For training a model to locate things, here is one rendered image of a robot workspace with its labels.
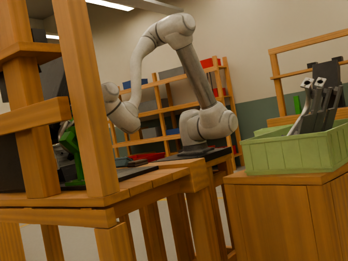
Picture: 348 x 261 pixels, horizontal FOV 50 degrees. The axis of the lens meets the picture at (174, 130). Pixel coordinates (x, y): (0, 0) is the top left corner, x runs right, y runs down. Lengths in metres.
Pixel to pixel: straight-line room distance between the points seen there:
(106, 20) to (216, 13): 3.04
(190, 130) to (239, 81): 5.35
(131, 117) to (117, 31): 7.63
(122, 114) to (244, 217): 0.77
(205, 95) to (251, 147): 0.48
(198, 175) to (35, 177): 0.76
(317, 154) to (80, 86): 1.00
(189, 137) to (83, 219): 0.98
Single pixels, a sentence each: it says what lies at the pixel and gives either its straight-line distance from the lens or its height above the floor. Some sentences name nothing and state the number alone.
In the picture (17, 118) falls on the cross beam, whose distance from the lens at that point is 1.69.
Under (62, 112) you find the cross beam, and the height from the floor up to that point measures 1.22.
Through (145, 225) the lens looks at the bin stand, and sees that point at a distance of 2.74.
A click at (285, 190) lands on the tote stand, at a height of 0.73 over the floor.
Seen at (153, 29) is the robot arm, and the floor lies 1.63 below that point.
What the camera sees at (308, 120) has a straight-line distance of 1.76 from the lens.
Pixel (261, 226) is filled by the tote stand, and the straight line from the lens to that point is 1.83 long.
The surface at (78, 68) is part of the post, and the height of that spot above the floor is 1.36.
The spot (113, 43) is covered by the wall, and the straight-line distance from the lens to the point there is 9.47.
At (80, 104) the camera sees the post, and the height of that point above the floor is 1.23.
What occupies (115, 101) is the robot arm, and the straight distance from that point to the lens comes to 1.80.
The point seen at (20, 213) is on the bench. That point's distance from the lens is 1.91.
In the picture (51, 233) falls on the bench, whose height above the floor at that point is 0.46.
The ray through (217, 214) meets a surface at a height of 0.53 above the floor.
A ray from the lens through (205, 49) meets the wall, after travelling 7.91.
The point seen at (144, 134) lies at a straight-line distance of 8.20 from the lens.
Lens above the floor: 1.11
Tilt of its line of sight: 1 degrees down
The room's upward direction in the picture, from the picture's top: 10 degrees counter-clockwise
